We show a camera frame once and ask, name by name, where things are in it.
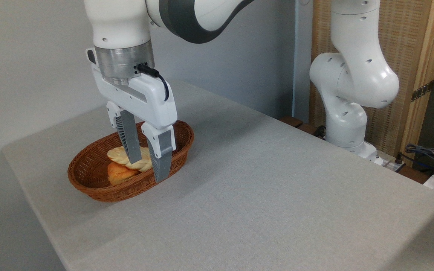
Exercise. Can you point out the golden round bread bun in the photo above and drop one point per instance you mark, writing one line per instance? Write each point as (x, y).
(119, 174)

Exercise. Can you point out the brown wicker basket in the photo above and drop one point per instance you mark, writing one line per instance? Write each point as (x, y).
(92, 177)

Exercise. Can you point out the brass screen hinge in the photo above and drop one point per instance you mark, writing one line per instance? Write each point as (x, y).
(422, 90)

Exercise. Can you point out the brown wooden block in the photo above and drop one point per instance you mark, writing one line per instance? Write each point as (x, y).
(309, 130)
(290, 121)

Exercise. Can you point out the pale braided bread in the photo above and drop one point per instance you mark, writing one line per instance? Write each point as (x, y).
(117, 154)

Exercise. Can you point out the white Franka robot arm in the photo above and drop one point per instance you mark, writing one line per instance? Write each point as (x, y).
(352, 75)

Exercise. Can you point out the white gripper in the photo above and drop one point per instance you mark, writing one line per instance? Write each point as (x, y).
(147, 99)

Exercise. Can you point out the wooden woven folding screen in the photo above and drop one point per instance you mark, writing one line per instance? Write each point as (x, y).
(401, 37)

